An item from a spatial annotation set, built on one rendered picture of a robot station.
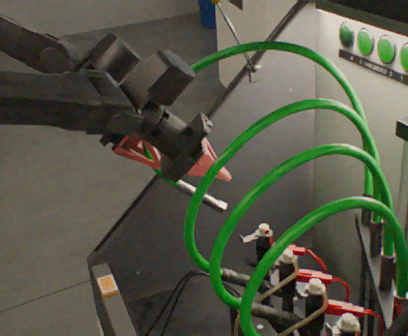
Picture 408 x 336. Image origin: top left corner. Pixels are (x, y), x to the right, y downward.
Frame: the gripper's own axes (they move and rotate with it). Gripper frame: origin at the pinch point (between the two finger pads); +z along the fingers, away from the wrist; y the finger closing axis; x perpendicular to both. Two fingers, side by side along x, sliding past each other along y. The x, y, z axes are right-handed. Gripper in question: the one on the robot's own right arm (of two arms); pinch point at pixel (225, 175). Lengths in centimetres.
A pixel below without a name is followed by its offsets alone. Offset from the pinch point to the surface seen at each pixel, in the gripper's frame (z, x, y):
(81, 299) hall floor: 50, 130, -130
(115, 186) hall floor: 59, 234, -124
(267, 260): -1.7, -27.6, 3.7
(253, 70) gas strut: 3.3, 31.9, 11.2
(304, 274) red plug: 16.2, -10.5, -2.2
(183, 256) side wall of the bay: 18.4, 26.7, -30.2
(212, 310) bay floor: 27.2, 16.5, -32.1
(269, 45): -6.7, 6.2, 19.1
